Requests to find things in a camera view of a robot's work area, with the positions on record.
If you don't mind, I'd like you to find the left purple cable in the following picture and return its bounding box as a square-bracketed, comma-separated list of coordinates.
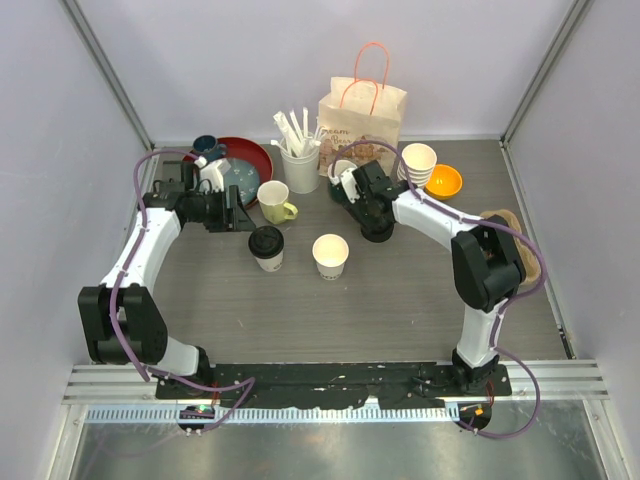
[110, 148, 256, 432]

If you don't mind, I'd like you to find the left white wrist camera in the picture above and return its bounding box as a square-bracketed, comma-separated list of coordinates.
[195, 156, 231, 192]

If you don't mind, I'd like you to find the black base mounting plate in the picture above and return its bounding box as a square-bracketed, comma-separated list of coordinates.
[156, 362, 512, 410]

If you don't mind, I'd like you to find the yellow mug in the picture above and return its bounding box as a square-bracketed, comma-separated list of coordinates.
[257, 180, 298, 225]

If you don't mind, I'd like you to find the printed paper takeout bag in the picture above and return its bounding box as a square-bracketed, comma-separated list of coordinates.
[318, 52, 408, 176]

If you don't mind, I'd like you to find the black lid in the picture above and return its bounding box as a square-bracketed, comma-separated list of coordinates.
[248, 225, 284, 259]

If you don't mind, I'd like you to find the blue grey plate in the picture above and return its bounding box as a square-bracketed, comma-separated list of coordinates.
[223, 157, 261, 206]

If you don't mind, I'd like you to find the purple cable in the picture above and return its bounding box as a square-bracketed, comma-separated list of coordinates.
[110, 148, 256, 432]
[332, 139, 549, 440]

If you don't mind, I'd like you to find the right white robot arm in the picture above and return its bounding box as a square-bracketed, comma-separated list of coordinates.
[330, 161, 525, 395]

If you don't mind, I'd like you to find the wrapped white straw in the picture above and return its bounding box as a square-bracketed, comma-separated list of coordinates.
[273, 107, 327, 158]

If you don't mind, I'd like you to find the stack of white paper cups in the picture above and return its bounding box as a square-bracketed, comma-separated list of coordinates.
[397, 143, 437, 188]

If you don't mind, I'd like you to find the white paper cup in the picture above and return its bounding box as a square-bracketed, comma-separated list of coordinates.
[255, 250, 284, 273]
[312, 234, 349, 280]

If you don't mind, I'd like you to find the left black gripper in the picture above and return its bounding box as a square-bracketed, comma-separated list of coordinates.
[187, 185, 256, 234]

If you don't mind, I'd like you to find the red round tray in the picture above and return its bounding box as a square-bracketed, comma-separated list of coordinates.
[184, 137, 273, 208]

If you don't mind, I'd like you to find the brown cardboard cup carrier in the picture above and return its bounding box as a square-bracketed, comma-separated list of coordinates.
[480, 209, 541, 287]

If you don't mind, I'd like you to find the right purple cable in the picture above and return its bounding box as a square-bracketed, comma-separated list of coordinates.
[332, 139, 549, 440]

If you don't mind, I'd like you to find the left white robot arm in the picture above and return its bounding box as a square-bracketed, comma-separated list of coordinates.
[78, 157, 255, 399]

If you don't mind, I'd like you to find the blue mug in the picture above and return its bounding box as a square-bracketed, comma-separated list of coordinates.
[193, 135, 227, 162]

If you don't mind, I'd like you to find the dark green mug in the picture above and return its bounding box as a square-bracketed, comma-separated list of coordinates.
[327, 159, 356, 204]

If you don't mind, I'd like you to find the white straw holder cup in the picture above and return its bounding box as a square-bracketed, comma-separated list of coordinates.
[279, 139, 320, 194]

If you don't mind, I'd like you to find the orange bowl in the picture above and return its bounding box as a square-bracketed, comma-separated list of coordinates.
[424, 164, 464, 200]

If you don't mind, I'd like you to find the stack of black cup lids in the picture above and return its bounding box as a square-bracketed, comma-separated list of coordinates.
[360, 224, 395, 243]

